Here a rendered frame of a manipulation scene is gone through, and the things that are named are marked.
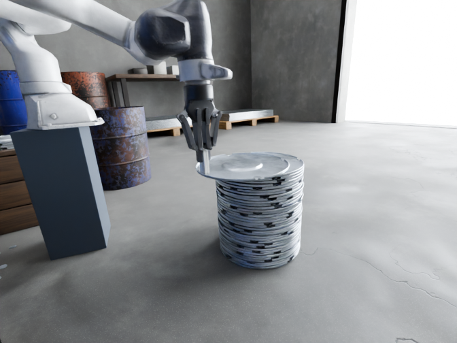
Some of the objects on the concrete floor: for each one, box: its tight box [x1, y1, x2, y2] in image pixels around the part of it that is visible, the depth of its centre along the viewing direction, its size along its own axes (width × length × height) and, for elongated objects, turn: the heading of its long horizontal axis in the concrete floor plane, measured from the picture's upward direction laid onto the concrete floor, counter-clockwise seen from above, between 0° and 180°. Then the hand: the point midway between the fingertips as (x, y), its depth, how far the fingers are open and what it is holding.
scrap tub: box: [89, 106, 152, 191], centre depth 157 cm, size 42×42×48 cm
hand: (203, 161), depth 67 cm, fingers closed
